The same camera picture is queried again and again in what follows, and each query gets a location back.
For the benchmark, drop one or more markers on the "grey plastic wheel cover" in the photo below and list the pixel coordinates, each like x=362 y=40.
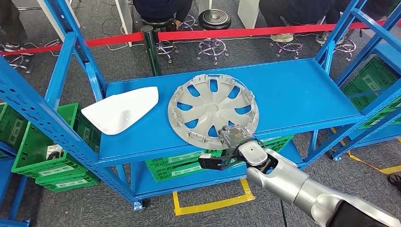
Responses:
x=213 y=108

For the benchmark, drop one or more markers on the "white table leg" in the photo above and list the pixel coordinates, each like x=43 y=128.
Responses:
x=205 y=4
x=49 y=15
x=125 y=18
x=249 y=12

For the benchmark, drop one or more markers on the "black stanchion post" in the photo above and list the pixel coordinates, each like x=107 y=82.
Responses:
x=152 y=51

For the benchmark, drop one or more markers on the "silver and black part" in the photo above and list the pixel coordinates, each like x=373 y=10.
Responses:
x=53 y=152

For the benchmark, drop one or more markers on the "yellow floor tape strip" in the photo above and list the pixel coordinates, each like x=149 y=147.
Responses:
x=363 y=161

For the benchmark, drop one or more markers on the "yellow floor tape rectangle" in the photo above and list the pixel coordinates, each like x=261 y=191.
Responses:
x=213 y=206

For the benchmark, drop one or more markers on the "red barrier belt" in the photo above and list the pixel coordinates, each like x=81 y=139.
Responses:
x=250 y=31
x=116 y=38

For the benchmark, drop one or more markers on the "blue steel shelf rack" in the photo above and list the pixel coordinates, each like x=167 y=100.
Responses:
x=4 y=175
x=390 y=53
x=297 y=94

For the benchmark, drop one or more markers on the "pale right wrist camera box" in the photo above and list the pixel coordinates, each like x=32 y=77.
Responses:
x=206 y=156

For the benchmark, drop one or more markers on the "black swivel stool chrome base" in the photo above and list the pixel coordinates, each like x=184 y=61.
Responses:
x=289 y=47
x=214 y=18
x=188 y=22
x=15 y=61
x=156 y=22
x=346 y=47

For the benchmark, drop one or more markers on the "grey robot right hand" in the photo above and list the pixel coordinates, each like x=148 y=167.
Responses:
x=235 y=134

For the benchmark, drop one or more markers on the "white plastic panel part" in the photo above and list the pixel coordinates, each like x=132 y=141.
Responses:
x=122 y=109

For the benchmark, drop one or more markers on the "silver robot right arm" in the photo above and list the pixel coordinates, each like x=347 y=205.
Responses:
x=282 y=178

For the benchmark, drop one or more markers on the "person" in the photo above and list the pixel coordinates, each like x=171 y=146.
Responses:
x=163 y=6
x=9 y=18
x=335 y=12
x=294 y=9

